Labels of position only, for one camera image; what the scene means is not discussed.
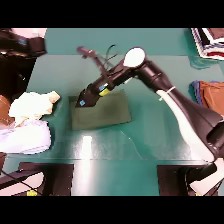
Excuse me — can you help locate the blue garment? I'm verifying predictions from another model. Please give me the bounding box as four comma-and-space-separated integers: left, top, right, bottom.
188, 80, 205, 108

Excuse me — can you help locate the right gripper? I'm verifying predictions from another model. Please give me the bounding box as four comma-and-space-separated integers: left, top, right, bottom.
75, 81, 113, 108

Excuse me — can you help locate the white garment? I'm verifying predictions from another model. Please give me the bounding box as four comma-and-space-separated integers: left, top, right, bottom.
0, 118, 53, 155

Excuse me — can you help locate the black cable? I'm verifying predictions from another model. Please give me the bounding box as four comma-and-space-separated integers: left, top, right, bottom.
102, 44, 119, 70

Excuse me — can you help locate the cream garment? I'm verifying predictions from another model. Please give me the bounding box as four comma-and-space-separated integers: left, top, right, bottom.
8, 90, 61, 127

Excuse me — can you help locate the brown garment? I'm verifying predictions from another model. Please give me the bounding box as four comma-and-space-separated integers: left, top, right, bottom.
199, 81, 224, 118

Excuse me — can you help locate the olive green garment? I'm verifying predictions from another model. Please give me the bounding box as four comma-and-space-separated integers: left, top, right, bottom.
68, 89, 132, 131

